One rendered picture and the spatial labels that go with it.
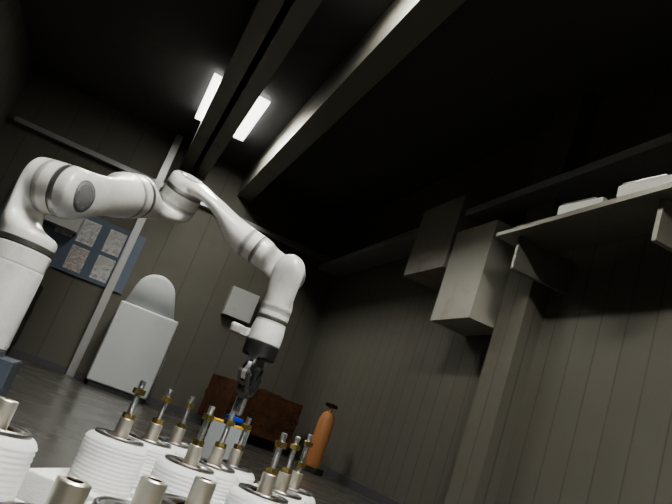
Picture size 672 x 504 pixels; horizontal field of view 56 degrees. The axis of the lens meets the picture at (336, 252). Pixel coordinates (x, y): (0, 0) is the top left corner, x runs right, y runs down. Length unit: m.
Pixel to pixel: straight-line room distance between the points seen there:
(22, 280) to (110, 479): 0.34
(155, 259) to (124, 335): 1.29
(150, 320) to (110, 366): 0.64
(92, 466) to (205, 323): 7.35
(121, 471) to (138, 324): 6.46
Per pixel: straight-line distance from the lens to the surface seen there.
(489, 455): 4.24
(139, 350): 7.44
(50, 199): 1.14
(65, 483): 0.44
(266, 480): 0.97
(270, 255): 1.45
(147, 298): 7.51
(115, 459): 1.01
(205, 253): 8.40
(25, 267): 1.12
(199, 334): 8.30
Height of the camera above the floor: 0.36
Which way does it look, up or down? 15 degrees up
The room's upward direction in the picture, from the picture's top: 20 degrees clockwise
